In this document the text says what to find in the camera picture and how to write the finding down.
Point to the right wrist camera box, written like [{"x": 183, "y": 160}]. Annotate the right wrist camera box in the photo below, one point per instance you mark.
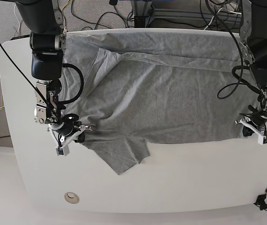
[{"x": 62, "y": 151}]

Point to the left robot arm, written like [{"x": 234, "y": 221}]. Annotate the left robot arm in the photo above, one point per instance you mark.
[{"x": 253, "y": 47}]

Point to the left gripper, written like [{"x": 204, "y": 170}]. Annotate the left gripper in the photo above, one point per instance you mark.
[{"x": 253, "y": 123}]

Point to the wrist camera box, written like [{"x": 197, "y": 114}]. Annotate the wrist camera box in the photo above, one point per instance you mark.
[
  {"x": 262, "y": 139},
  {"x": 62, "y": 151}
]

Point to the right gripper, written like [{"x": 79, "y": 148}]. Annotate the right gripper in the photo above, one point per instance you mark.
[{"x": 63, "y": 134}]

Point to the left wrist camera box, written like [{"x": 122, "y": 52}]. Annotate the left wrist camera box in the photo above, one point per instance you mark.
[{"x": 262, "y": 139}]

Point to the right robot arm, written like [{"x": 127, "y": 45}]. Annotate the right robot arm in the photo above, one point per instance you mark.
[{"x": 48, "y": 43}]

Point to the table grommet left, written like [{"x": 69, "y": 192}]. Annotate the table grommet left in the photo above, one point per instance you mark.
[{"x": 71, "y": 197}]

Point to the grey T-shirt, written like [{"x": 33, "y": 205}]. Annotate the grey T-shirt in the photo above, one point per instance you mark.
[{"x": 154, "y": 87}]

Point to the aluminium frame base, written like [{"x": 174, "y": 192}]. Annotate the aluminium frame base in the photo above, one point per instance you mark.
[{"x": 147, "y": 11}]

